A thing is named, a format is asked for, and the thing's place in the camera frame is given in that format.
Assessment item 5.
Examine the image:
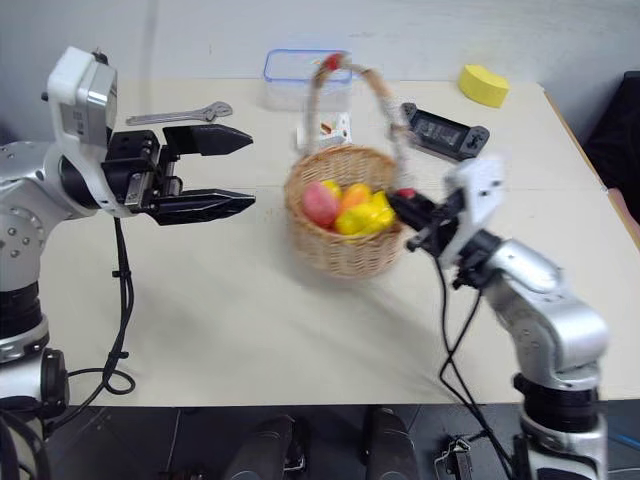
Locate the small white printed box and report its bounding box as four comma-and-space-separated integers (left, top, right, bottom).
296, 112, 353, 150

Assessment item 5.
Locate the silver adjustable wrench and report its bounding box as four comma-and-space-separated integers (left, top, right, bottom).
125, 101, 234, 127

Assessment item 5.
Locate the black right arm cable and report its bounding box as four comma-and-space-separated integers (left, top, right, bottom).
435, 253, 517, 480

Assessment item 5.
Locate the black metal bracket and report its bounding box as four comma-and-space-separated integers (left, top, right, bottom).
432, 434, 477, 480

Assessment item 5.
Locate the yellow pepper fruit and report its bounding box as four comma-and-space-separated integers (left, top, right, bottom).
333, 190, 398, 237

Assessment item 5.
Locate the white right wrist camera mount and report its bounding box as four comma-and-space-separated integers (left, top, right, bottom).
439, 153, 506, 267

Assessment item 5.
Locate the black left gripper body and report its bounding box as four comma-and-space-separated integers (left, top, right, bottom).
101, 129, 184, 216

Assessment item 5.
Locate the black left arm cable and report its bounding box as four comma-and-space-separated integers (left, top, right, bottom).
44, 215, 137, 436

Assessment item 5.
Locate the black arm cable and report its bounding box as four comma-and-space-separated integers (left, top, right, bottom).
44, 215, 137, 436
435, 253, 517, 480

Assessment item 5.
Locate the clear container with blue lid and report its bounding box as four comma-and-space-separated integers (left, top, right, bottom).
263, 48, 353, 112

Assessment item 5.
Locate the wicker basket with handle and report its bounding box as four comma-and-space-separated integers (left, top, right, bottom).
283, 52, 419, 280

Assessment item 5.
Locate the pink red peach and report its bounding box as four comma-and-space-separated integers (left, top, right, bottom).
301, 180, 338, 229

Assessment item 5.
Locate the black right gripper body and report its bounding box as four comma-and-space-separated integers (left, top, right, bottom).
424, 192, 470, 262

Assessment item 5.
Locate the yellow foam block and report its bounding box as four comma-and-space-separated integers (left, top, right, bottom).
458, 63, 512, 109

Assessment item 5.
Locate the black game controller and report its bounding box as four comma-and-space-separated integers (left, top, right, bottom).
399, 102, 492, 163

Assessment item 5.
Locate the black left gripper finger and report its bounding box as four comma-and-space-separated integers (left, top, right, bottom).
149, 188, 258, 228
161, 124, 254, 158

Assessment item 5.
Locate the dark rounded shape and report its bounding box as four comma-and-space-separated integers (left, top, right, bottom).
222, 414, 307, 480
363, 407, 419, 480

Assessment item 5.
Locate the orange fruit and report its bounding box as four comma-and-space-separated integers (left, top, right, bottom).
340, 183, 374, 214

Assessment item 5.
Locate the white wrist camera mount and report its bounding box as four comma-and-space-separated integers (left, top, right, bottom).
46, 46, 139, 219
439, 153, 506, 267

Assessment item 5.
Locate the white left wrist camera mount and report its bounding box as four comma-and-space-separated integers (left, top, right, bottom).
46, 46, 139, 219

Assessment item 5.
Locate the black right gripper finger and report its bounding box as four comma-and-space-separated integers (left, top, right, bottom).
405, 223, 442, 253
386, 191, 441, 231

